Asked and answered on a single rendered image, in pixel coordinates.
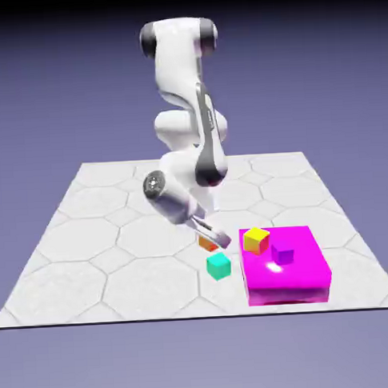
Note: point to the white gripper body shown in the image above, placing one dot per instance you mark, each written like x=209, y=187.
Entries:
x=208, y=231

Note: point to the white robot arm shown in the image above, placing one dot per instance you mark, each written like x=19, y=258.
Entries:
x=178, y=86

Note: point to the small orange cube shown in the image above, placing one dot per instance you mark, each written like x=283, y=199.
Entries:
x=205, y=243

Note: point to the small teal cube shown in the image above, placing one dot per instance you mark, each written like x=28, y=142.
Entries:
x=218, y=265

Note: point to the small yellow cube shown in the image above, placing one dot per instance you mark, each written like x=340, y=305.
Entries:
x=254, y=240

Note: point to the small purple cube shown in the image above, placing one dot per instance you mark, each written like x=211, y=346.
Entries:
x=282, y=254

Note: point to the large magenta box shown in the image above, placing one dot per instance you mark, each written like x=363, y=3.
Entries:
x=291, y=278

